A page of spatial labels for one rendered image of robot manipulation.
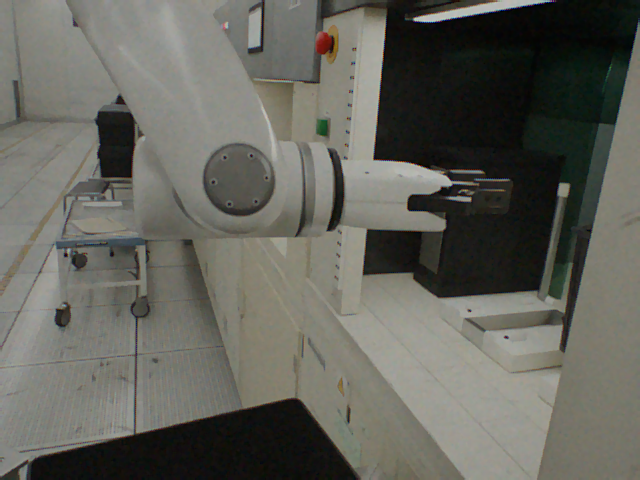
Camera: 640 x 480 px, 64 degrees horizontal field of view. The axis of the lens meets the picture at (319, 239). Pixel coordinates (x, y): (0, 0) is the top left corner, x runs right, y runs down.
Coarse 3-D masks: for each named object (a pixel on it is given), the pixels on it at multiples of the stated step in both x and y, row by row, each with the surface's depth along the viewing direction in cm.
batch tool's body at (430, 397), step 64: (384, 0) 75; (448, 0) 71; (512, 0) 62; (576, 0) 65; (384, 64) 104; (448, 64) 109; (512, 64) 113; (576, 64) 103; (384, 128) 108; (448, 128) 113; (512, 128) 118; (576, 128) 104; (512, 192) 105; (576, 192) 104; (320, 256) 105; (384, 256) 118; (448, 256) 105; (512, 256) 110; (320, 320) 105; (384, 320) 95; (576, 320) 36; (320, 384) 106; (384, 384) 77; (448, 384) 76; (512, 384) 77; (576, 384) 36; (384, 448) 78; (448, 448) 62; (512, 448) 63; (576, 448) 36
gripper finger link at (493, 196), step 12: (480, 180) 47; (492, 180) 48; (504, 180) 48; (468, 192) 45; (480, 192) 47; (492, 192) 47; (504, 192) 47; (480, 204) 47; (492, 204) 47; (504, 204) 48
